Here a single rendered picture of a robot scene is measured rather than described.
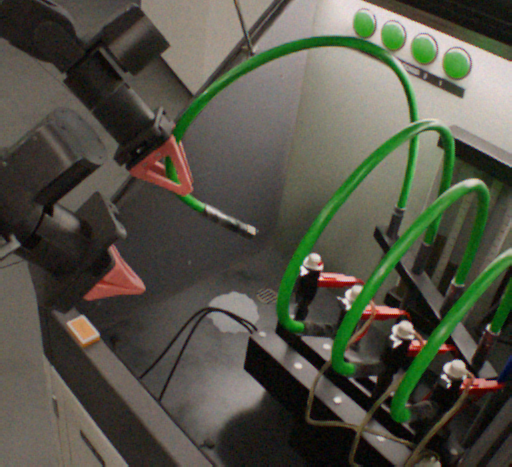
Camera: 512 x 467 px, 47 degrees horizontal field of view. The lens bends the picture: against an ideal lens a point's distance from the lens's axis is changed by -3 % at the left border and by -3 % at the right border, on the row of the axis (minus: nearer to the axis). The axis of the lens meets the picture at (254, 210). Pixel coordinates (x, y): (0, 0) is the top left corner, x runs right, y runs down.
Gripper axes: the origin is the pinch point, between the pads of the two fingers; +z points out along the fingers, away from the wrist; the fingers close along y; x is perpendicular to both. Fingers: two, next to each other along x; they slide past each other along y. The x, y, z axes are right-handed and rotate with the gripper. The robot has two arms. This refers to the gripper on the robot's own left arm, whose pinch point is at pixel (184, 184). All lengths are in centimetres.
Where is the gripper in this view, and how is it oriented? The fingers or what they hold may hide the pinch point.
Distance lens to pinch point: 78.1
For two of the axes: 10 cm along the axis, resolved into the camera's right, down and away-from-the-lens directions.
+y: -0.7, -4.0, 9.1
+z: 6.0, 7.1, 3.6
